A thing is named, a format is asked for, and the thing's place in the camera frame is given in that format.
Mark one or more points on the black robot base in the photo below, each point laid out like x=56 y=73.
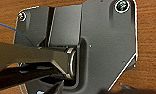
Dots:
x=104 y=40

